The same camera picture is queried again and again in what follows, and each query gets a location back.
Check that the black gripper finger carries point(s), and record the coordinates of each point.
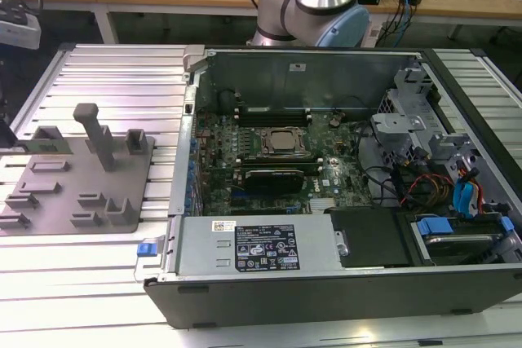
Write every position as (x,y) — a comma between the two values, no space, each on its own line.
(6,138)

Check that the green RAM stick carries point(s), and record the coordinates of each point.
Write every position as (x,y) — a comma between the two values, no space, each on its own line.
(45,146)

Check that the grey parts rack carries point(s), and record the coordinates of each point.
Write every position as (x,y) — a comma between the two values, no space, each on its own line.
(130,177)

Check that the blue case latch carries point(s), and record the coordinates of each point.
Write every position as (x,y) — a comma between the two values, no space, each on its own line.
(147,250)

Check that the grey power supply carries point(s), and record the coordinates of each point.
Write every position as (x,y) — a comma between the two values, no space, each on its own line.
(200,246)

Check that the black graphics card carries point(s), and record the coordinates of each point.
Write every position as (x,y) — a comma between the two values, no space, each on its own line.
(273,181)

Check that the silver CPU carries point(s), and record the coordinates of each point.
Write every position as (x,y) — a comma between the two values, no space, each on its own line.
(282,140)

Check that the coin cell battery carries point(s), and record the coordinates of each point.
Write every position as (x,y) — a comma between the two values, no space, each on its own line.
(335,122)

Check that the silver chipset heat sink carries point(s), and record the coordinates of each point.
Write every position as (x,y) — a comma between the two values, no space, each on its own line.
(332,204)

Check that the green motherboard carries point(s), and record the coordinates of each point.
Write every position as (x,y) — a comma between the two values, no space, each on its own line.
(338,168)

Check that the black PC case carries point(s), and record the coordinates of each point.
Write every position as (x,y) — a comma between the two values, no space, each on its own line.
(326,303)

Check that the black plastic shroud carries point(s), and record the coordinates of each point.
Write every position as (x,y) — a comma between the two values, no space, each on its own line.
(367,238)

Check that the grey metal drive cage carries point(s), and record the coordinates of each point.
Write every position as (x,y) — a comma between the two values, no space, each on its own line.
(397,122)

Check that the blue disk carrier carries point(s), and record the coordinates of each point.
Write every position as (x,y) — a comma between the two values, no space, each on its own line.
(434,226)

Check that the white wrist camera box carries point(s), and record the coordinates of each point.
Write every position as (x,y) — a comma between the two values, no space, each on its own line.
(20,34)

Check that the grey metal bracket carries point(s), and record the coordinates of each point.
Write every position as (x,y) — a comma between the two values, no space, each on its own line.
(448,144)

